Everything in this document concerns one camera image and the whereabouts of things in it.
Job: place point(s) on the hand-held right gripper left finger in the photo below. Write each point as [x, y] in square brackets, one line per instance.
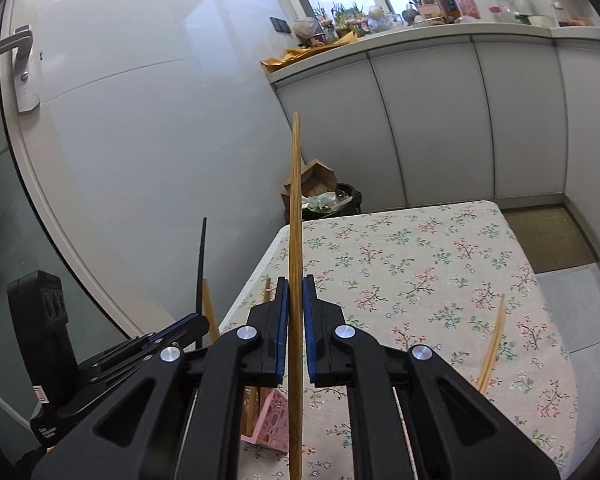
[280, 330]

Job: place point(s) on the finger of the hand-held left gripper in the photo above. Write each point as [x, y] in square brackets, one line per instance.
[130, 362]
[175, 327]

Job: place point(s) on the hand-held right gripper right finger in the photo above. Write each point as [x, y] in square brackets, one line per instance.
[309, 330]

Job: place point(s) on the tan bamboo chopstick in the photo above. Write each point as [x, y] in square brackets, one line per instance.
[267, 290]
[296, 210]
[211, 310]

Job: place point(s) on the black chopstick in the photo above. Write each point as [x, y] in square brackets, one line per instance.
[201, 270]

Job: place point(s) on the pink perforated chopstick holder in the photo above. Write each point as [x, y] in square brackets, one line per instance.
[275, 420]

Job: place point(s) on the pile of wooden chopsticks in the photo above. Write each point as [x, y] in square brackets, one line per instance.
[492, 345]

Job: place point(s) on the floral tablecloth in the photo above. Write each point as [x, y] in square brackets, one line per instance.
[420, 270]

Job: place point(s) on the black trash bin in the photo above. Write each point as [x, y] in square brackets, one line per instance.
[352, 202]

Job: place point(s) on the white kitchen cabinets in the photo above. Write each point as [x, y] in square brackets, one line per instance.
[430, 125]

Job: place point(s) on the olive floor mat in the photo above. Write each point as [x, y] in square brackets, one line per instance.
[550, 240]

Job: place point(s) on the brown paper bags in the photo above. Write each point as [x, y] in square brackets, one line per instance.
[300, 57]

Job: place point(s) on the white kitchen countertop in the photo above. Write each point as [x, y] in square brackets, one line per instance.
[405, 32]

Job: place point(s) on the potted windowsill plants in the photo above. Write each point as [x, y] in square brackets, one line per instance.
[340, 17]

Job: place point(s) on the brown utensil box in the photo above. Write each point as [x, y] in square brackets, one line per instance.
[445, 5]

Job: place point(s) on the pink detergent bottle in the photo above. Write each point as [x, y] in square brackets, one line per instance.
[465, 5]

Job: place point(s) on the white bowl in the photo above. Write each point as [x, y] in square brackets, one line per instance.
[541, 21]

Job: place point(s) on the clear glass jar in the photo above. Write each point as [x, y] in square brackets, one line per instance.
[520, 2]

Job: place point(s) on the black wall socket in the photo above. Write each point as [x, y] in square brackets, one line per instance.
[280, 25]

